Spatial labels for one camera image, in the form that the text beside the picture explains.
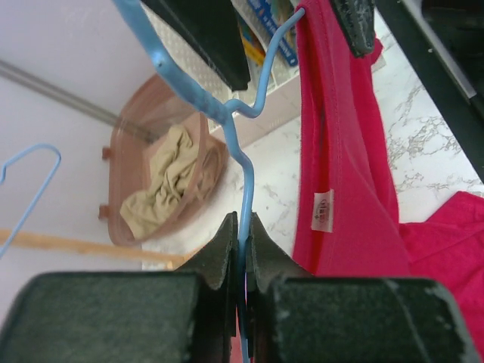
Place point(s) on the pink translucent laundry basket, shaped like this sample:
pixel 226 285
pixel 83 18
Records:
pixel 140 129

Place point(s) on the yellow blue book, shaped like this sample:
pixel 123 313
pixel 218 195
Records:
pixel 252 46

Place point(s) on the magenta t shirt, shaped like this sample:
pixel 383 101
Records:
pixel 348 216

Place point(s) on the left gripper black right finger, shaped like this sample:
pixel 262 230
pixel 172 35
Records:
pixel 293 316

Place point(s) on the light blue wire hanger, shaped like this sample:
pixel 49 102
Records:
pixel 190 91
pixel 24 179

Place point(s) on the wooden clothes rack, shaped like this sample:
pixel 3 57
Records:
pixel 47 242

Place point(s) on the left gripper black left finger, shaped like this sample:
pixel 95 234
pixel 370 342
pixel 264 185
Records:
pixel 185 315

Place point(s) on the white plastic file organizer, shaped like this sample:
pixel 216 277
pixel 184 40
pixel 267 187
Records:
pixel 283 95

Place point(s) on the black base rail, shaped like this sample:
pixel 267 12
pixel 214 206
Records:
pixel 462 115

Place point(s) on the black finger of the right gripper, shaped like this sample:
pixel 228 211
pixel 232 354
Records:
pixel 356 20
pixel 210 27

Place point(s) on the beige crumpled garment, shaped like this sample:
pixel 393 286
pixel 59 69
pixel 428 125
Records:
pixel 171 170

